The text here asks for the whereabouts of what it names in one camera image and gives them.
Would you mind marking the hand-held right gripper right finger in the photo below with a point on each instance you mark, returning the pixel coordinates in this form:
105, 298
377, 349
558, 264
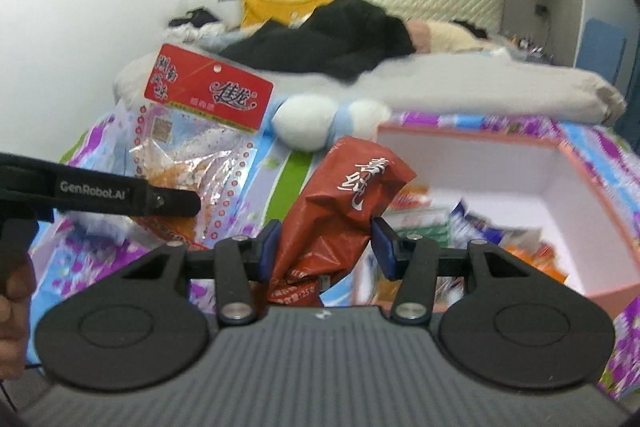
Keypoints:
382, 247

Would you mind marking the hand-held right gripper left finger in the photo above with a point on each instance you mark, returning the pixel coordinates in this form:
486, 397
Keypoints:
270, 243

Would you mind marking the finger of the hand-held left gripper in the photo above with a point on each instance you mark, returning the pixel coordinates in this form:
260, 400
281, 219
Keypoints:
175, 202

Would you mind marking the green edged snack packet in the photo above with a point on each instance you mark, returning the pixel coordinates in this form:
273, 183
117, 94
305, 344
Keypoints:
420, 219

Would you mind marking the brown red snack bag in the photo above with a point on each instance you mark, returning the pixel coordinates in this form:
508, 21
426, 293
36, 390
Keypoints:
345, 207

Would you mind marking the blue and white snack bag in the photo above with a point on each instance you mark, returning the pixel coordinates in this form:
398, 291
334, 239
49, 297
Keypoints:
475, 227

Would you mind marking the clear snack packet red header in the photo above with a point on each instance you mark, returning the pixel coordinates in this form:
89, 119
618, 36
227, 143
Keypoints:
210, 92

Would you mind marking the pink cardboard box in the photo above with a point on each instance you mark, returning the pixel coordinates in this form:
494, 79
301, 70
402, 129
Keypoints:
475, 162

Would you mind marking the person's left hand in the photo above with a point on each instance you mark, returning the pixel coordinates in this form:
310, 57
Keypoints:
15, 332

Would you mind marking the white and blue plush toy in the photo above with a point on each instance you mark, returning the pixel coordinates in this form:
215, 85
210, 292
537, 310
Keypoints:
305, 119

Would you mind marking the pile of mixed clothes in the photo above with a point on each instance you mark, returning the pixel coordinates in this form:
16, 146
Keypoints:
197, 24

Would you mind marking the grey duvet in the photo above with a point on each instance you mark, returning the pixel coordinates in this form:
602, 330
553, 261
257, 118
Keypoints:
475, 82

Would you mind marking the black clothes heap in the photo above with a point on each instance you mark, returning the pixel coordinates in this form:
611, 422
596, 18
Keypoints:
340, 37

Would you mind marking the pink pillow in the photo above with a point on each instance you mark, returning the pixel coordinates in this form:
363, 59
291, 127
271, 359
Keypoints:
421, 34

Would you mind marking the beige pillow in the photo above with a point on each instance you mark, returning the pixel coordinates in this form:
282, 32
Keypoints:
450, 39

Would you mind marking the yellow pillow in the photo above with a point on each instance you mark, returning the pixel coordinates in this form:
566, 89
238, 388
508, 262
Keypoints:
280, 7

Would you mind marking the dark cloth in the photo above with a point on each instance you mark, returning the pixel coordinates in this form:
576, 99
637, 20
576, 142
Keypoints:
472, 29

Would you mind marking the purple floral bed sheet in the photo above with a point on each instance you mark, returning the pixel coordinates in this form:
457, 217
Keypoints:
590, 132

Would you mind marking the group of small bottles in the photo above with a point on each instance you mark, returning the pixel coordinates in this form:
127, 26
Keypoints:
530, 47

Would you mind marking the blue chair back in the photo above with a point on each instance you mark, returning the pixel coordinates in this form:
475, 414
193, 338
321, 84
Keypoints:
602, 52

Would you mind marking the wall power outlet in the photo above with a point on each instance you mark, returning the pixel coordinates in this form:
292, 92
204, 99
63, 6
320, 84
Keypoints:
540, 9

